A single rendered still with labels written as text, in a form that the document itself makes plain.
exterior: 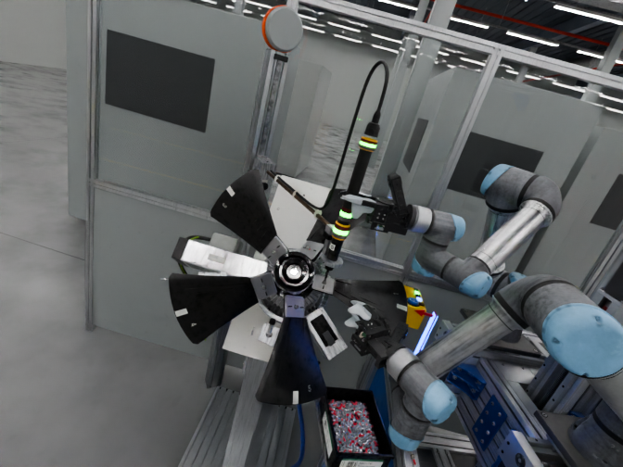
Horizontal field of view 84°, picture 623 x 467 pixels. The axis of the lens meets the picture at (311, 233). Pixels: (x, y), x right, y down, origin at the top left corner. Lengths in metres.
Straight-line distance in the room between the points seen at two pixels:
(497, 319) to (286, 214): 0.81
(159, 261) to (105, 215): 0.38
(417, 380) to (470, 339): 0.17
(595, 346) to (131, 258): 2.02
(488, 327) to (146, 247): 1.73
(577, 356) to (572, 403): 0.69
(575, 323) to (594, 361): 0.08
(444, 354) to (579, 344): 0.29
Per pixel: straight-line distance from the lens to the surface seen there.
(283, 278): 0.99
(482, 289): 1.01
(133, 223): 2.09
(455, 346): 0.92
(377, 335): 0.90
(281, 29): 1.52
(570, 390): 1.44
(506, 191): 1.26
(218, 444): 1.97
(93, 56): 2.02
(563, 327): 0.76
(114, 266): 2.28
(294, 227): 1.32
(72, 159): 3.79
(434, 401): 0.81
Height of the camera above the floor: 1.70
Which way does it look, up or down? 22 degrees down
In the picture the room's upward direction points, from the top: 16 degrees clockwise
